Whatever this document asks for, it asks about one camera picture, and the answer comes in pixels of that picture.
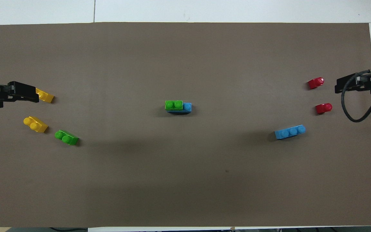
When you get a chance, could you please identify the green two-stud toy block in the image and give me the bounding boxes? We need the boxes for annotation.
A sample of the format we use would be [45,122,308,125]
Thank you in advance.
[165,101,183,111]
[54,130,80,146]

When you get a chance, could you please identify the blue three-stud toy block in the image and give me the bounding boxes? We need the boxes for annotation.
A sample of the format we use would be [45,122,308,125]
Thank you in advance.
[167,103,192,115]
[275,125,306,140]

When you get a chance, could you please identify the yellow two-stud toy block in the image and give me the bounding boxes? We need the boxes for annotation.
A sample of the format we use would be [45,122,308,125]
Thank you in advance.
[36,88,55,104]
[23,116,49,133]

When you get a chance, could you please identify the red single-stud toy block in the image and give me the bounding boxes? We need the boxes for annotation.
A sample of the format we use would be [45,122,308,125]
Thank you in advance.
[307,77,325,90]
[315,103,333,115]

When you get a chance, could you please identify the brown table mat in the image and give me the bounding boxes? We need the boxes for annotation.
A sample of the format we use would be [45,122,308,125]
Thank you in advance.
[0,22,371,228]

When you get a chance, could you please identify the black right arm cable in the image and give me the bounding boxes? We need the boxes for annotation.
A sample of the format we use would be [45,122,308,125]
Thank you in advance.
[341,70,371,123]

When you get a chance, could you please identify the thin black cable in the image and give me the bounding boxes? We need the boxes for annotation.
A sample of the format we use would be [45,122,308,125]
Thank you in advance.
[50,227,88,232]

